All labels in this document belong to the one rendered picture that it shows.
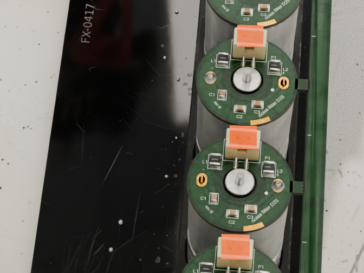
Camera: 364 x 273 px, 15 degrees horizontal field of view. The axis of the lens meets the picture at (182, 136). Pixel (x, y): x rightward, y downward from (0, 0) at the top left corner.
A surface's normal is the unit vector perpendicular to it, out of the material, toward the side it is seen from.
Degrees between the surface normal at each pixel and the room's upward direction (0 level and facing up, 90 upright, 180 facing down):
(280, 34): 90
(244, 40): 0
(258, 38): 0
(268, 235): 90
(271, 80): 0
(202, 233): 90
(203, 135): 90
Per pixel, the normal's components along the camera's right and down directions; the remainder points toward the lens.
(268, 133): 0.47, 0.78
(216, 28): -0.79, 0.54
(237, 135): 0.00, -0.47
